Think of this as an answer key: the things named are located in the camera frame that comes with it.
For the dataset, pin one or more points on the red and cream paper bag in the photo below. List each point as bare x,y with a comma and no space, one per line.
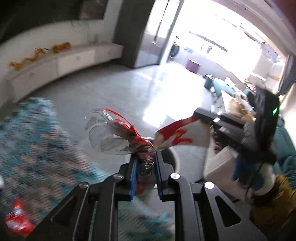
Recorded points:
189,131

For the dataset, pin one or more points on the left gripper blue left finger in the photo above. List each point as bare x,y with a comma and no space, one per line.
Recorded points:
90,212

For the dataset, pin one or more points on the grey double door refrigerator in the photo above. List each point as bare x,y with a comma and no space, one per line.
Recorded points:
143,29

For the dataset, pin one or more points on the teal zigzag knitted blanket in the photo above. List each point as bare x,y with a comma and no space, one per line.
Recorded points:
40,162

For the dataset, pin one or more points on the clear bag with red handle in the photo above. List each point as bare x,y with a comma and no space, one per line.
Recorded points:
109,132

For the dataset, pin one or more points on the golden dragon figurine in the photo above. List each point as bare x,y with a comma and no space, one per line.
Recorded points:
37,52

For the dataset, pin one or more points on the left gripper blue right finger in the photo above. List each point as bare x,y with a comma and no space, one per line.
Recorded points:
202,211

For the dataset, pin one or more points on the golden tiger figurine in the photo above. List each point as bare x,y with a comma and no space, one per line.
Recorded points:
60,47

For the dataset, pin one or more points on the purple storage box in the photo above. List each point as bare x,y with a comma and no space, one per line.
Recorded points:
192,66

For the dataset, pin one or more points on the white round trash bin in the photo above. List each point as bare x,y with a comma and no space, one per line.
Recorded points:
166,162

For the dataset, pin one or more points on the front-load washing machine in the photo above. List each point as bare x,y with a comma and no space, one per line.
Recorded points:
174,50

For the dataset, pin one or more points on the blue white gloved right hand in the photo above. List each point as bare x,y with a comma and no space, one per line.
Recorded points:
258,177

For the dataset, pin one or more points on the white tv console cabinet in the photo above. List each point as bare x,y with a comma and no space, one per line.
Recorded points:
52,66

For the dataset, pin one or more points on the red foil snack wrapper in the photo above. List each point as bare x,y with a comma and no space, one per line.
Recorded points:
17,220

